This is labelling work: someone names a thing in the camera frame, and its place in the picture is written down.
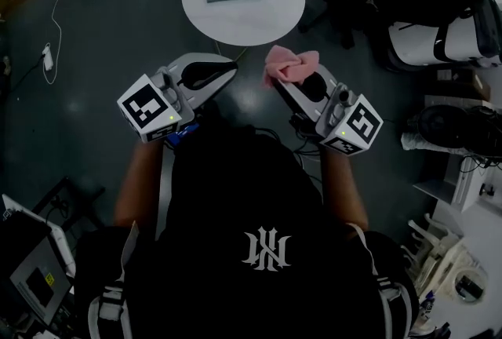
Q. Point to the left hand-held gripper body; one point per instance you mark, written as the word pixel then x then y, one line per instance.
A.
pixel 143 110

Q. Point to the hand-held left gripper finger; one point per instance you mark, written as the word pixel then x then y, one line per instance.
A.
pixel 200 68
pixel 204 80

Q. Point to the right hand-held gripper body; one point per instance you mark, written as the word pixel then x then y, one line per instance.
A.
pixel 362 123

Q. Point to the pink cloth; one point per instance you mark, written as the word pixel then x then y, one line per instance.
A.
pixel 286 66

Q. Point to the person's left forearm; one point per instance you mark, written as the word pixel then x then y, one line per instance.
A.
pixel 137 188

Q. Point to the person's right forearm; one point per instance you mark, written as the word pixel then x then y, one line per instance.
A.
pixel 341 188

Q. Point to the blue-screen device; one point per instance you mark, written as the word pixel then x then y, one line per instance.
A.
pixel 182 137

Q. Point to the round white table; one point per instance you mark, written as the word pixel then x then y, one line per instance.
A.
pixel 243 23

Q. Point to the white and black lounge chair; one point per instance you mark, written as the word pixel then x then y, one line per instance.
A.
pixel 415 39

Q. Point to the white power adapter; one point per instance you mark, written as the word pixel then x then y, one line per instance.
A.
pixel 48 59

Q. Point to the person's black t-shirt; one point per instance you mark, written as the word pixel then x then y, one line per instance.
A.
pixel 251 192

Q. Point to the white drawer cabinet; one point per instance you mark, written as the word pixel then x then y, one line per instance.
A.
pixel 466 188

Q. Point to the white ornate chair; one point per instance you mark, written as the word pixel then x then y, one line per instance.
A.
pixel 435 247

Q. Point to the round white-framed mirror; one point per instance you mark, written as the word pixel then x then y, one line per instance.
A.
pixel 468 286

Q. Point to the grey computer case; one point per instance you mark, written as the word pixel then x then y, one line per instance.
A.
pixel 19 278

